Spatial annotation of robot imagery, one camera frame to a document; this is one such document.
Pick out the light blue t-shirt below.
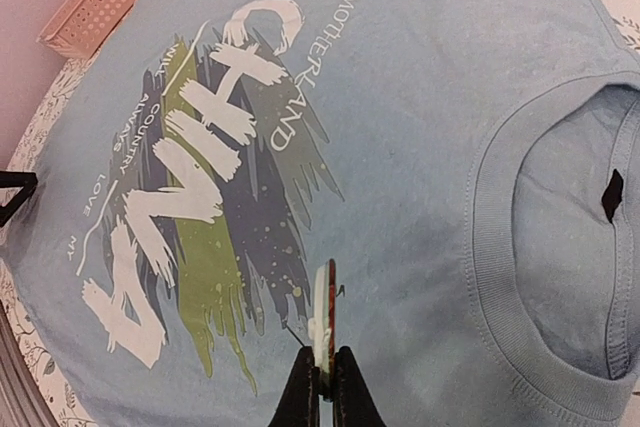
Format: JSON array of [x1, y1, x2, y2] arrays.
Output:
[[9, 0, 640, 427]]

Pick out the round white brooch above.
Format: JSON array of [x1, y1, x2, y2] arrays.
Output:
[[307, 259, 340, 402]]

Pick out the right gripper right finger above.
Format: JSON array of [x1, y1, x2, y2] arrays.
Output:
[[333, 346, 385, 427]]

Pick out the floral patterned table mat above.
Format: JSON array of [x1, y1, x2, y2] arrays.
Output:
[[0, 0, 640, 427]]

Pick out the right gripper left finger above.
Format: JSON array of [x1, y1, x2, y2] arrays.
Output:
[[268, 346, 320, 427]]

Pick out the front aluminium rail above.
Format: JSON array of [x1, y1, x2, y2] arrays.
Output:
[[0, 309, 58, 427]]

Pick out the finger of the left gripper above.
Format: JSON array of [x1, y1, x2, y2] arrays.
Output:
[[0, 171, 38, 227]]

